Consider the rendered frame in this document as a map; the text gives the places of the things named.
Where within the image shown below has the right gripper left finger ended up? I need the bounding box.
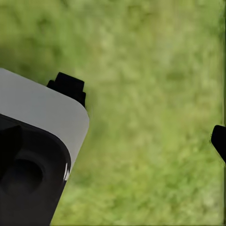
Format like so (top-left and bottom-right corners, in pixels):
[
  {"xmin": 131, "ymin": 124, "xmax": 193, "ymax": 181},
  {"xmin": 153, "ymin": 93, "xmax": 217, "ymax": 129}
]
[{"xmin": 0, "ymin": 126, "xmax": 24, "ymax": 181}]

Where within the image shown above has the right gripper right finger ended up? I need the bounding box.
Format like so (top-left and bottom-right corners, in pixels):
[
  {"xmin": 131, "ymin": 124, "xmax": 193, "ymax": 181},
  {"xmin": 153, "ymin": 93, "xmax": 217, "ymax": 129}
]
[{"xmin": 211, "ymin": 125, "xmax": 226, "ymax": 163}]

